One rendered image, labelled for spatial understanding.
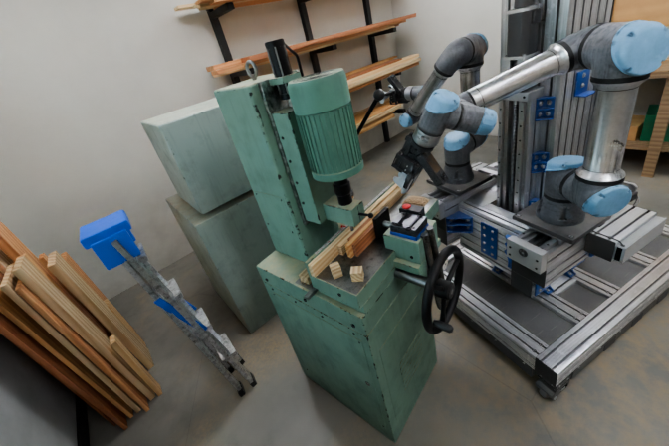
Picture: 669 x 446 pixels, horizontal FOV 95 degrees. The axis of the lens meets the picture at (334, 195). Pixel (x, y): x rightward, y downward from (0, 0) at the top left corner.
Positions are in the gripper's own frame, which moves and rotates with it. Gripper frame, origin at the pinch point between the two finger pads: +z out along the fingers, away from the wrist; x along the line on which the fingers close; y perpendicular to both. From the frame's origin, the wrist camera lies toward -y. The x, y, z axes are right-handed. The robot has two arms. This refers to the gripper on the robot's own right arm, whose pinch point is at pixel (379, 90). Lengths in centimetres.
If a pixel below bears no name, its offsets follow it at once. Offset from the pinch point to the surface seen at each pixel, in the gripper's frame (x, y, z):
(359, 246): -93, 18, -64
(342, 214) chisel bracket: -92, 7, -58
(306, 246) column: -103, 21, -40
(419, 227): -80, 14, -80
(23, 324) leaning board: -204, 14, 37
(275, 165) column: -99, -15, -40
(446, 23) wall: 241, 17, 101
